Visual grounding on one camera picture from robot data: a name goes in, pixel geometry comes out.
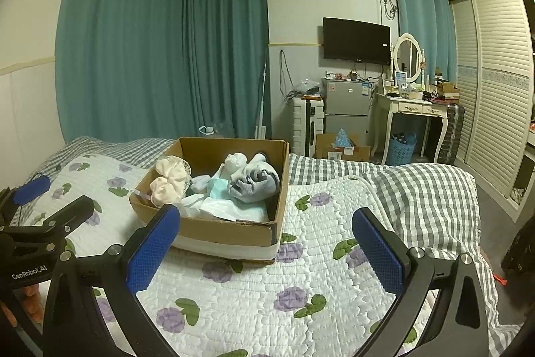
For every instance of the cream lace cloth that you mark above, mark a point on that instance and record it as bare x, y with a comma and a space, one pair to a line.
169, 183

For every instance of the white oval mirror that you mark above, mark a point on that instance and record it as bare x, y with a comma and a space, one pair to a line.
407, 58

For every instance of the wide teal curtain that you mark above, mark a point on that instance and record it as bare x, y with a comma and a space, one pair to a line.
121, 47

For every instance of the grey small fridge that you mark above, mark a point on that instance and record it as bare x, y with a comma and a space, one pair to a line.
347, 106

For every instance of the clear plastic water jug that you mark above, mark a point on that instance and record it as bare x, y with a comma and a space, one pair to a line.
207, 130

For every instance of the grey socks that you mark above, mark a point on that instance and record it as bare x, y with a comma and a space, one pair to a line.
255, 181

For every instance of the small white picture frame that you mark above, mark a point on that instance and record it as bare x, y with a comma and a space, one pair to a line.
401, 78

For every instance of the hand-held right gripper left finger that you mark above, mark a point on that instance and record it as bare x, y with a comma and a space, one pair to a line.
152, 250

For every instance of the blue plastic basket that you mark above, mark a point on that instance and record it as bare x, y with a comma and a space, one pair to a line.
402, 151

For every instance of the small brown box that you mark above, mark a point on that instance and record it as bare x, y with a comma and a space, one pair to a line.
447, 90

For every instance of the white mop pole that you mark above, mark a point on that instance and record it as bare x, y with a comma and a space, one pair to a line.
262, 102

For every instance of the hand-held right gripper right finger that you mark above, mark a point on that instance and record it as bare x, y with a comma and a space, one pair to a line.
378, 254

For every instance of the white dressing table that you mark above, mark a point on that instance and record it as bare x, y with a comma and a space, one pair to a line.
411, 106

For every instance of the dark suitcase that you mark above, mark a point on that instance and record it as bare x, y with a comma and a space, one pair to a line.
451, 135

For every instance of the narrow teal curtain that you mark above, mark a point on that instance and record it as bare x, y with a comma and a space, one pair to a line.
422, 18

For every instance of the black wall television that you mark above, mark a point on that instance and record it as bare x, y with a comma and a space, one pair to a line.
355, 41

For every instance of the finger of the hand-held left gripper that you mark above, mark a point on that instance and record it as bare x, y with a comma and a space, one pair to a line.
31, 190
69, 212

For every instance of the clear plastic bag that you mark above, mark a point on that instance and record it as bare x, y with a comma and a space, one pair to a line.
307, 86

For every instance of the white suitcase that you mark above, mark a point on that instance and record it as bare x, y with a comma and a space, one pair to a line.
307, 127

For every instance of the brown floor cardboard box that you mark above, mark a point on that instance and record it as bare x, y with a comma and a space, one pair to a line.
330, 151

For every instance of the blue plastic bag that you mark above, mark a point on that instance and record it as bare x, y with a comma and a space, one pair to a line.
344, 138

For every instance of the person's left hand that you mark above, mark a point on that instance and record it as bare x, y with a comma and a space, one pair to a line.
32, 300

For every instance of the white floral quilt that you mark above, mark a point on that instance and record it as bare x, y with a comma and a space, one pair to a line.
355, 319

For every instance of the plastic bag with teal cloth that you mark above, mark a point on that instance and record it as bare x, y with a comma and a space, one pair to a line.
215, 208

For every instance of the white sock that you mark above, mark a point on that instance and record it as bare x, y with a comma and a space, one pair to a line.
235, 164

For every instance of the white louvered wardrobe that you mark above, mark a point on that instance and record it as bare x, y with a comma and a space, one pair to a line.
493, 89

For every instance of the air conditioner pipe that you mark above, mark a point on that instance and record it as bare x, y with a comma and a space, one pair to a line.
389, 5

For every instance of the dark patterned cloth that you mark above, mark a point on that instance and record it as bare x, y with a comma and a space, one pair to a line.
520, 248

